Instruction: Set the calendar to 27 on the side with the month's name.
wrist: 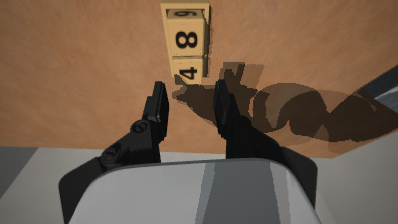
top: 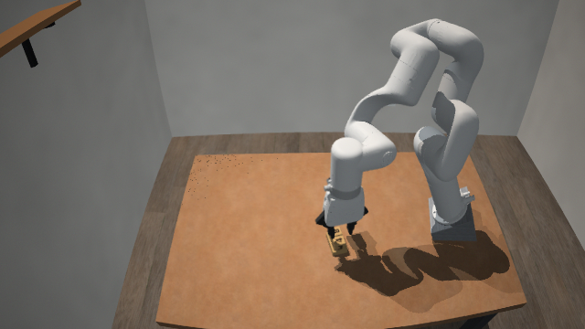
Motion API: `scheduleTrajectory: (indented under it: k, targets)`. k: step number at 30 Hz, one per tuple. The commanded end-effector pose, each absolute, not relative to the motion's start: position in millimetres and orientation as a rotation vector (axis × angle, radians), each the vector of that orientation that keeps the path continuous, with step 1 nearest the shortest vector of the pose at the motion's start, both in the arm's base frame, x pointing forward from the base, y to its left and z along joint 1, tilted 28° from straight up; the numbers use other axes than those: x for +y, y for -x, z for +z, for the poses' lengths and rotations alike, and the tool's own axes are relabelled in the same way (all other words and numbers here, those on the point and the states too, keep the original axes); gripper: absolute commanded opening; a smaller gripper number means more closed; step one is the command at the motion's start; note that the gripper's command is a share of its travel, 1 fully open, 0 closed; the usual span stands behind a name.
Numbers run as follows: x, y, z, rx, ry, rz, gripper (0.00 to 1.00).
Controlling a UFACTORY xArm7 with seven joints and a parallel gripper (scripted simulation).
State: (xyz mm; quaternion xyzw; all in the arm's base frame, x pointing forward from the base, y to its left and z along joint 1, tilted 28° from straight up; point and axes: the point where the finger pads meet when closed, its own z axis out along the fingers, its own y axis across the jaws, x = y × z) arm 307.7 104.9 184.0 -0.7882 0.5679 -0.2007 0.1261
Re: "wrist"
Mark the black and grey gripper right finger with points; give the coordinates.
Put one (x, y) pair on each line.
(245, 141)

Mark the tan number cube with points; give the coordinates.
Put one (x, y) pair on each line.
(188, 70)
(186, 32)

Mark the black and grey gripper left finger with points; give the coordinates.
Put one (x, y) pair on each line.
(139, 146)

